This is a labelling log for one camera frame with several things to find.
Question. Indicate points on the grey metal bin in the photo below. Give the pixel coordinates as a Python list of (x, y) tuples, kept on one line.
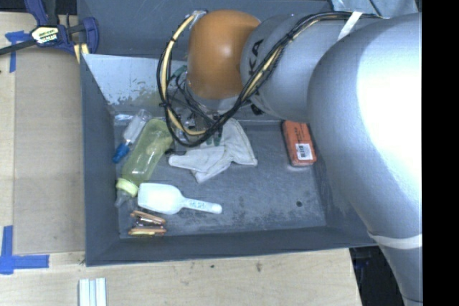
[(258, 190)]

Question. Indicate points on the orange flat block with label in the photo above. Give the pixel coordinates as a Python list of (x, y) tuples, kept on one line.
[(297, 139)]

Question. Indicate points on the white plastic scoop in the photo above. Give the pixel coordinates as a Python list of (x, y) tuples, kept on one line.
[(161, 198)]

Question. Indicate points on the clear bottle with blue cap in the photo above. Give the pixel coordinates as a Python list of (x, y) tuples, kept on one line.
[(132, 130)]

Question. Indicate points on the yellow-green baby bottle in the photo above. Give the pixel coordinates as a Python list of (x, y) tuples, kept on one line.
[(147, 154)]

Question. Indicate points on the pale wood flat board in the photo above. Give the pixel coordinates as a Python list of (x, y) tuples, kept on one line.
[(46, 154)]

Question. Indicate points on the white cloth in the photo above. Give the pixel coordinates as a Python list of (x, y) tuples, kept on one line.
[(218, 157)]

